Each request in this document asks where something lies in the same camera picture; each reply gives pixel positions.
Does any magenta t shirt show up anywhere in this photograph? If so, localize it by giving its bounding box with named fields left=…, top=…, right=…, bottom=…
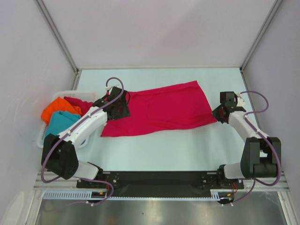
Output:
left=101, top=81, right=217, bottom=137

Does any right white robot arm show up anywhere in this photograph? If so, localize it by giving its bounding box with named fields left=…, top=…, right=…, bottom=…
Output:
left=212, top=91, right=282, bottom=188

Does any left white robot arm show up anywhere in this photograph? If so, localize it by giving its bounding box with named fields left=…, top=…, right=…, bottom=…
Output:
left=41, top=86, right=130, bottom=188

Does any white plastic basket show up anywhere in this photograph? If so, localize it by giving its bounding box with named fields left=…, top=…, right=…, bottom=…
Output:
left=37, top=90, right=98, bottom=150

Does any red t shirt in basket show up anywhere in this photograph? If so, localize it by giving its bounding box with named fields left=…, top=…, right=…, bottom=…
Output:
left=64, top=97, right=93, bottom=116

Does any orange t shirt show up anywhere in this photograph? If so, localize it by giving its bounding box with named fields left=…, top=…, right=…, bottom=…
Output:
left=41, top=97, right=82, bottom=125

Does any teal t shirt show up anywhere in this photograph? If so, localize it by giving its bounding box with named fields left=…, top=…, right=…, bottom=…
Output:
left=40, top=111, right=81, bottom=146

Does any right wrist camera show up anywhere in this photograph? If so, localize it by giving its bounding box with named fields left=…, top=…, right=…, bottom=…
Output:
left=236, top=92, right=246, bottom=107

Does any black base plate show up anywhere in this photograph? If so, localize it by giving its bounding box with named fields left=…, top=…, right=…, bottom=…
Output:
left=76, top=170, right=244, bottom=198

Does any right white cable duct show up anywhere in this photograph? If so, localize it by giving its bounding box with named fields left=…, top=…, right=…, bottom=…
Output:
left=211, top=189, right=235, bottom=201

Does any white cable duct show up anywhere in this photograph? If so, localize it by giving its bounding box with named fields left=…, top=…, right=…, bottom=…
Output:
left=211, top=189, right=235, bottom=201
left=44, top=190, right=107, bottom=201

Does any aluminium frame rail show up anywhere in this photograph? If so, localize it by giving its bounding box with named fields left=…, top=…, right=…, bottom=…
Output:
left=32, top=171, right=288, bottom=191

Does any left aluminium corner post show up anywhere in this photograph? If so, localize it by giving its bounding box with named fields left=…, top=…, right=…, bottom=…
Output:
left=35, top=0, right=79, bottom=72

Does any aluminium corner post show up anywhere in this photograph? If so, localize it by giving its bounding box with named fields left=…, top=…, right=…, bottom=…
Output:
left=35, top=0, right=79, bottom=72
left=240, top=0, right=283, bottom=71

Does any right aluminium corner post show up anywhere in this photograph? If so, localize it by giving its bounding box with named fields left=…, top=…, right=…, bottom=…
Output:
left=240, top=0, right=283, bottom=71

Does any left white cable duct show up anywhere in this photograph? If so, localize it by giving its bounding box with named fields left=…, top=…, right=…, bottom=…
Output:
left=44, top=190, right=107, bottom=201

